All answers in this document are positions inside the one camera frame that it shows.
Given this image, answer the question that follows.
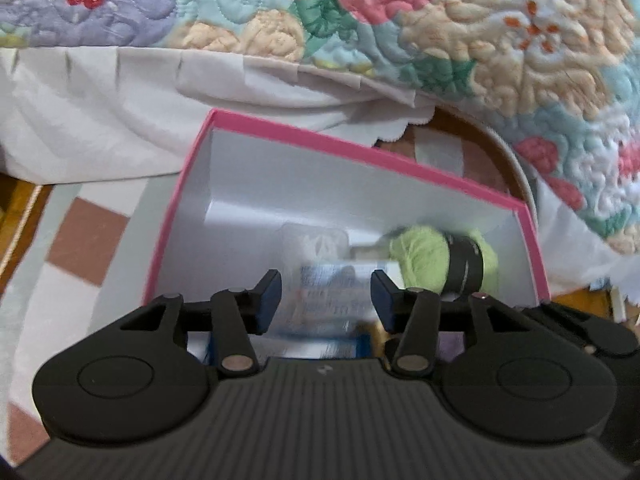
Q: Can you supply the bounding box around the white bed skirt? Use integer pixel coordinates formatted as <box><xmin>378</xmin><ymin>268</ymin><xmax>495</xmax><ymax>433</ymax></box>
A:
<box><xmin>0</xmin><ymin>45</ymin><xmax>640</xmax><ymax>306</ymax></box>

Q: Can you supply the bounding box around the checked grey brown rug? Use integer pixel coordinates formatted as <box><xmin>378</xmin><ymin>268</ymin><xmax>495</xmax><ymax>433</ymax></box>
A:
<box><xmin>0</xmin><ymin>105</ymin><xmax>541</xmax><ymax>466</ymax></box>

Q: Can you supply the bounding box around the blue wet wipes packet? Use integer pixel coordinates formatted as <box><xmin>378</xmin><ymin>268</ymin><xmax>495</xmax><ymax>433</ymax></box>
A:
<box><xmin>202</xmin><ymin>330</ymin><xmax>373</xmax><ymax>363</ymax></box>

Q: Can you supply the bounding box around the purple plush toy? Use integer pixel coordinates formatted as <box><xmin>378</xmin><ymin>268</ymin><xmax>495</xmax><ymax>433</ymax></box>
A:
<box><xmin>437</xmin><ymin>332</ymin><xmax>473</xmax><ymax>363</ymax></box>

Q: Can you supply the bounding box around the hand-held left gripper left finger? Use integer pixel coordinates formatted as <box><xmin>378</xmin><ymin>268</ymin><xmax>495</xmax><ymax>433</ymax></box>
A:
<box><xmin>117</xmin><ymin>269</ymin><xmax>284</xmax><ymax>377</ymax></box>

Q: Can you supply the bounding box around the pink cardboard box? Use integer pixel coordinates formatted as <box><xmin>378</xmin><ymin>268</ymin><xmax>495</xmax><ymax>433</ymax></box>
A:
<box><xmin>144</xmin><ymin>108</ymin><xmax>551</xmax><ymax>361</ymax></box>

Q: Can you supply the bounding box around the clear floss pick box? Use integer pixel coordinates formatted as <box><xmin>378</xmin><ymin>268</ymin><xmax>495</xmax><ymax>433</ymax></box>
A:
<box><xmin>280</xmin><ymin>224</ymin><xmax>351</xmax><ymax>263</ymax></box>

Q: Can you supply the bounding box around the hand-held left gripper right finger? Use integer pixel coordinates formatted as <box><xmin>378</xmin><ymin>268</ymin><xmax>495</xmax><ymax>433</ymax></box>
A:
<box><xmin>370</xmin><ymin>269</ymin><xmax>526</xmax><ymax>377</ymax></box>

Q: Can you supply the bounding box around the floral quilt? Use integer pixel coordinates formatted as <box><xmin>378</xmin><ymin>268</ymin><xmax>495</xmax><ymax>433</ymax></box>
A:
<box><xmin>0</xmin><ymin>0</ymin><xmax>640</xmax><ymax>256</ymax></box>

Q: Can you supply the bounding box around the green yarn ball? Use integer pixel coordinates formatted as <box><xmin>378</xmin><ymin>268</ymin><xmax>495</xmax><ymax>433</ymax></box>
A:
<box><xmin>387</xmin><ymin>225</ymin><xmax>499</xmax><ymax>297</ymax></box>

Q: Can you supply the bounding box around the white tissue pack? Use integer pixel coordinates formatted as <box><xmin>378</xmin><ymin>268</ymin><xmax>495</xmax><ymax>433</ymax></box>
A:
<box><xmin>292</xmin><ymin>260</ymin><xmax>373</xmax><ymax>333</ymax></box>

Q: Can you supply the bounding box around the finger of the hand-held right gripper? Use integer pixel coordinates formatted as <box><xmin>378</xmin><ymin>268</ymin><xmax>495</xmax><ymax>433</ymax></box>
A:
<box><xmin>520</xmin><ymin>301</ymin><xmax>640</xmax><ymax>358</ymax></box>

